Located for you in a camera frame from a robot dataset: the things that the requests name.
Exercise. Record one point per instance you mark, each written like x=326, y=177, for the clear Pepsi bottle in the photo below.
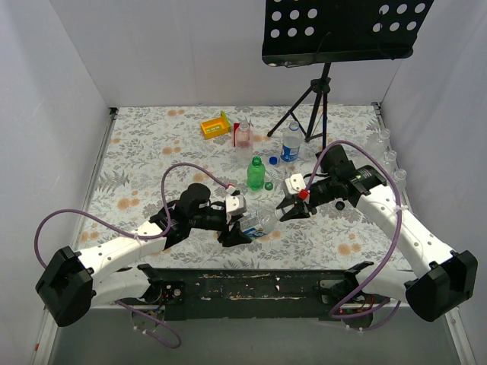
x=292, y=138

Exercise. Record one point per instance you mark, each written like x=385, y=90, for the floral tablecloth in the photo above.
x=154, y=153

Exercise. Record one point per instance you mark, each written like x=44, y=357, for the yellow plastic box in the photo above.
x=216, y=127

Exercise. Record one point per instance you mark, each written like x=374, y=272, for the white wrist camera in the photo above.
x=235, y=205
x=295, y=186

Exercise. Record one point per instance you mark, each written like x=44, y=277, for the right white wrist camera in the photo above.
x=295, y=186

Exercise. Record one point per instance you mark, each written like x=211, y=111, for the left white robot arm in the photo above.
x=73, y=282

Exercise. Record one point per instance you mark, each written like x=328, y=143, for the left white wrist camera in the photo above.
x=235, y=205

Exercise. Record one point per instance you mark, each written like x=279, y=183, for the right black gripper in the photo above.
x=307, y=202

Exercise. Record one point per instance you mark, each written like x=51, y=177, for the clear bottle by wall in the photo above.
x=378, y=143

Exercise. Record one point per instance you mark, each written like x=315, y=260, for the black music stand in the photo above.
x=303, y=33

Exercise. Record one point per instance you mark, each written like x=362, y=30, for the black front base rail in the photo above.
x=185, y=294

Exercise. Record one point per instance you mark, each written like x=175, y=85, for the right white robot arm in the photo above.
x=418, y=268

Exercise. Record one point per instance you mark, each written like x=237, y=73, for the green plastic bottle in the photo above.
x=256, y=172

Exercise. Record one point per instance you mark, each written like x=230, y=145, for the red plastic box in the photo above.
x=238, y=135

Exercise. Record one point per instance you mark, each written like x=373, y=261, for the black bottle cap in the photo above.
x=340, y=205

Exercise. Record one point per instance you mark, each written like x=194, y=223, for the clear bottle blue label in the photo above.
x=259, y=223

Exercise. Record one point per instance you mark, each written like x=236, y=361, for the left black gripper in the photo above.
x=227, y=225

